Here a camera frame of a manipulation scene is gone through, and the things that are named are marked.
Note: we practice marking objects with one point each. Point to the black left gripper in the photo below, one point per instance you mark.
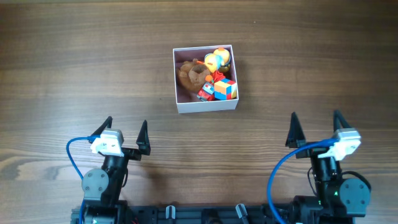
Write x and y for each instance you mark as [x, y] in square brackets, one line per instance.
[134, 154]

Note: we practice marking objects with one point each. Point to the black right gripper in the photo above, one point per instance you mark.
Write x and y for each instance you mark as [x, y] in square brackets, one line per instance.
[313, 150]

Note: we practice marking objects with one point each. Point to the white box pink inside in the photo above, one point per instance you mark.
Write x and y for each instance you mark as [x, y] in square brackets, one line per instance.
[188, 102]

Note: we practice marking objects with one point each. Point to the brown plush toy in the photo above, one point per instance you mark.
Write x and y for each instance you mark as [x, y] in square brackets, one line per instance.
[192, 75]

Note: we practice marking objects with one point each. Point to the red toy fire truck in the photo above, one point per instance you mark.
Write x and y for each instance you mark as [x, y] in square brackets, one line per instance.
[207, 92]

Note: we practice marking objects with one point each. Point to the colourful puzzle cube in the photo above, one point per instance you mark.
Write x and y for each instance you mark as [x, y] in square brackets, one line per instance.
[225, 89]

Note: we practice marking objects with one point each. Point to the yellow spinning top toy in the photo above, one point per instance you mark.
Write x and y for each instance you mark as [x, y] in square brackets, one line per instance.
[224, 68]

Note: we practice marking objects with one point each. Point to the yellow duck toy blue hat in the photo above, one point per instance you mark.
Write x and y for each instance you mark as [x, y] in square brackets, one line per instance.
[215, 60]

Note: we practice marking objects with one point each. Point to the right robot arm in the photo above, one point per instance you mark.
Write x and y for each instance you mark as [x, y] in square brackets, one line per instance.
[339, 197]

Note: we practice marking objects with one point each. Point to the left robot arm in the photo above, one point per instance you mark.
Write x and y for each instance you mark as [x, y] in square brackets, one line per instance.
[102, 187]

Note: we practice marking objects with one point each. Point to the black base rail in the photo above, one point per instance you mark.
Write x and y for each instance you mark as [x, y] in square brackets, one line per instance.
[238, 214]

